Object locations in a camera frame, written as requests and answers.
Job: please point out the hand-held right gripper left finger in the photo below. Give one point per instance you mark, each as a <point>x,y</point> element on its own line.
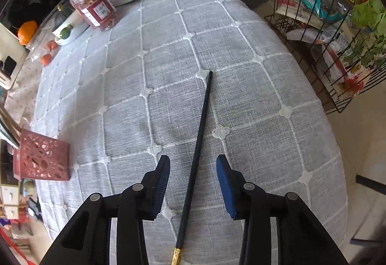
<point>158,189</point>

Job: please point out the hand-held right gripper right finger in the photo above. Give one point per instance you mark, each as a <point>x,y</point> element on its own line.
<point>226,189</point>

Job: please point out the black chopstick gold end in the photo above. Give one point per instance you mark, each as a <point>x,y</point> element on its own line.
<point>197,144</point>

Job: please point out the pink perforated plastic basket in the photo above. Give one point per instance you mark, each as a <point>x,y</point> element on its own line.
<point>42,156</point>

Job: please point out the grey checked tablecloth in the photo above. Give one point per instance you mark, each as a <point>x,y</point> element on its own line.
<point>256,78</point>

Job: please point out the floral beige tablecloth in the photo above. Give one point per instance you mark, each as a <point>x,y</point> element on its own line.
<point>22,93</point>

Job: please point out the small orange tomato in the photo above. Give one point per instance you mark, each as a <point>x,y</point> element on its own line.
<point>46,59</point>
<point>52,45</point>

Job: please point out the white bowl with green fruit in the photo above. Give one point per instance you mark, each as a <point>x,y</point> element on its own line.
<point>79,30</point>

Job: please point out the green round fruit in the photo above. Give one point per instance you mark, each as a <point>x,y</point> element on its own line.
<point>66,31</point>

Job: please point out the clear jar red label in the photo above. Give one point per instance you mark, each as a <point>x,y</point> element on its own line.
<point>96,8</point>

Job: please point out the dark green squash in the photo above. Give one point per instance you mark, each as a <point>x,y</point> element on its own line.
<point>64,16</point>

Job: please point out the orange fruit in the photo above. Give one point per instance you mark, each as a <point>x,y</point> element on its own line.
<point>27,32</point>

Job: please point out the white kitchen appliance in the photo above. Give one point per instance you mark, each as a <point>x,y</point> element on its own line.
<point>9,47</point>

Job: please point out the teal snack packet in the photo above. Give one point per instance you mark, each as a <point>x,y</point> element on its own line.
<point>313,1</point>

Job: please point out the green leafy plant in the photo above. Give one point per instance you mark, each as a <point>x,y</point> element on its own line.
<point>371,11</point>

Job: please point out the black metal stool frame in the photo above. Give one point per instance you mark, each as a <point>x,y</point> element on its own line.
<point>371,180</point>

